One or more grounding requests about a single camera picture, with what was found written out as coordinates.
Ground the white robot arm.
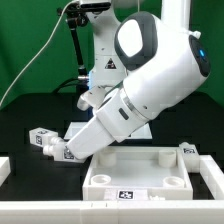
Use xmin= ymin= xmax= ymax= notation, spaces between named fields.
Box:
xmin=66 ymin=0 xmax=210 ymax=160

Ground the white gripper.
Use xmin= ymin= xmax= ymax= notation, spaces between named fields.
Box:
xmin=66 ymin=88 xmax=147 ymax=160

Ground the white cable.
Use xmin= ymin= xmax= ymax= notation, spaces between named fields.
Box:
xmin=0 ymin=0 xmax=77 ymax=108

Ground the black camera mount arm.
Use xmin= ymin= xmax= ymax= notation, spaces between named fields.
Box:
xmin=57 ymin=2 xmax=89 ymax=81

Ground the white obstacle fence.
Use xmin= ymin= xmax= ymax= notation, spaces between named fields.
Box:
xmin=0 ymin=155 xmax=224 ymax=224

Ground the white square tabletop part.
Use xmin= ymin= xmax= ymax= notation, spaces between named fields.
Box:
xmin=82 ymin=146 xmax=193 ymax=201

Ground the black cable on table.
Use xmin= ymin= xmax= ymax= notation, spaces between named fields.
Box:
xmin=52 ymin=77 xmax=89 ymax=94

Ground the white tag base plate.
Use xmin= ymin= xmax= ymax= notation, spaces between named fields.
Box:
xmin=64 ymin=122 xmax=152 ymax=140

